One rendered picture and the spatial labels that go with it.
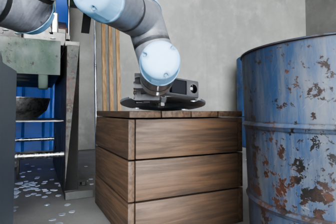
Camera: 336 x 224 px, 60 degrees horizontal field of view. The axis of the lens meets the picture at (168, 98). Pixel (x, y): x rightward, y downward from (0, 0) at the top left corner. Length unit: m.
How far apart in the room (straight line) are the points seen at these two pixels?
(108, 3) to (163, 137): 0.46
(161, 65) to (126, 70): 2.31
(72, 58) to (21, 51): 0.20
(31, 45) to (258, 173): 1.01
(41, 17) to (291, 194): 0.70
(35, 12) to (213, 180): 0.67
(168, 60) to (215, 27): 2.84
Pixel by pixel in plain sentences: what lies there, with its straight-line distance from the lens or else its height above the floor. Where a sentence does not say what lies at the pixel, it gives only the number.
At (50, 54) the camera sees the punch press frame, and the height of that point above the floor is 0.58.
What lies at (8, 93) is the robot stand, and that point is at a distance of 0.73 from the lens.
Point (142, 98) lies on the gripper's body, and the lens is 0.73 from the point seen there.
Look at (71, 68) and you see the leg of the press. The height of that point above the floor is 0.52.
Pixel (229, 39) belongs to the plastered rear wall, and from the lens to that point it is 3.44.
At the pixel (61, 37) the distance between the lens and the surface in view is 1.43.
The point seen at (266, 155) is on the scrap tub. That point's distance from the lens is 0.62.
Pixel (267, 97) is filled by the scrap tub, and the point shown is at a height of 0.38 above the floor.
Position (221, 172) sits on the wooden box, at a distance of 0.93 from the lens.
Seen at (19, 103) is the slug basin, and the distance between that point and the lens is 1.38.
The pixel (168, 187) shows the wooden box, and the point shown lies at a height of 0.14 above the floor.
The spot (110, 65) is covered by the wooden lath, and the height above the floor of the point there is 0.73.
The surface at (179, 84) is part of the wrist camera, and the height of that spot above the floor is 0.42.
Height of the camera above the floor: 0.35
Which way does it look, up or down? 2 degrees up
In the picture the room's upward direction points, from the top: straight up
